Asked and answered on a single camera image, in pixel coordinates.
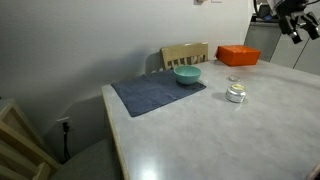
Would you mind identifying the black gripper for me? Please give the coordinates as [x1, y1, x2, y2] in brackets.
[275, 0, 320, 44]

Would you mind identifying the silver round container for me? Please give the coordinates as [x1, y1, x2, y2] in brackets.
[225, 83, 246, 103]

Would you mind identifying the orange cardboard box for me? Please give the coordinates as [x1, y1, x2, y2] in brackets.
[215, 45, 261, 66]

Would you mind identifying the mint green bowl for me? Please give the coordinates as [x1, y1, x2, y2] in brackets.
[173, 65, 201, 85]

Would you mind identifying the dark blue placemat cloth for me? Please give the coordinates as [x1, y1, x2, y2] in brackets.
[111, 70, 206, 117]

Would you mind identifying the wooden chair at table end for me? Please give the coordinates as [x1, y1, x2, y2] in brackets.
[0, 99, 61, 180]

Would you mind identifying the white double light switch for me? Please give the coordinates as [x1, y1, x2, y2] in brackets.
[210, 0, 222, 3]

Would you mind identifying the beige wall thermostat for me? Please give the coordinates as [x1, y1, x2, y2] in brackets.
[196, 0, 208, 3]

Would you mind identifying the wooden chair by wall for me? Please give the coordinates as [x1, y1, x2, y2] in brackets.
[160, 42, 208, 69]

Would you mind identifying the white wall power outlet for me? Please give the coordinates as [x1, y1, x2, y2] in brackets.
[56, 117, 72, 132]

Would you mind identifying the black power cable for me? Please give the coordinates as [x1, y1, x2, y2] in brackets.
[62, 121, 72, 161]

